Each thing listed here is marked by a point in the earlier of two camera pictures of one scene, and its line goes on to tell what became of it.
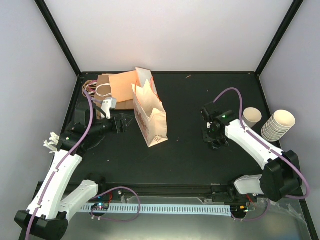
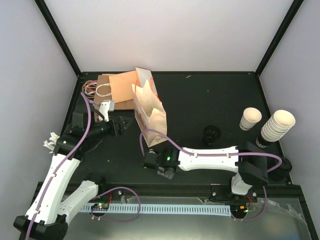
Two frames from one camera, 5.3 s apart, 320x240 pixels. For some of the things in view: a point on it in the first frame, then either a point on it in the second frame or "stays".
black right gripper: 220,137 → 167,175
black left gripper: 117,129 stays
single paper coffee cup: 251,116 stays
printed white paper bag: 150,114 stays
